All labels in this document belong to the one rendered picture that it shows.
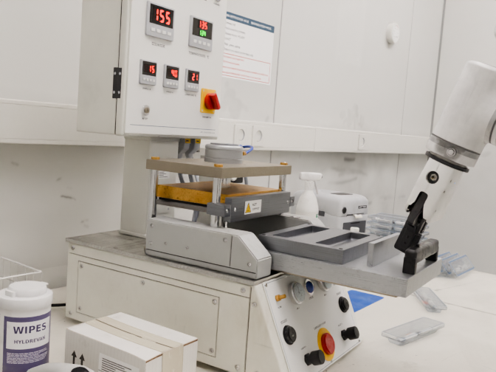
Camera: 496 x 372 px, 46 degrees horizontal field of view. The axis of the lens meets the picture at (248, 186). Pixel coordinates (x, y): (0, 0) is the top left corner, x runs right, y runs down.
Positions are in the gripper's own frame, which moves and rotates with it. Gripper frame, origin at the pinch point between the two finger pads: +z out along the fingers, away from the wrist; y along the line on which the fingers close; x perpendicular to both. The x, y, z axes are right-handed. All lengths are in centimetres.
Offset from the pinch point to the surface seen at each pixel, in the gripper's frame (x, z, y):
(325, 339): 5.2, 23.8, -1.5
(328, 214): 49, 30, 96
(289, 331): 8.3, 20.6, -12.9
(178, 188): 41.6, 10.1, -10.3
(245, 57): 90, -11, 71
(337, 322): 6.8, 23.5, 7.4
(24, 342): 38, 34, -41
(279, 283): 14.7, 15.5, -9.8
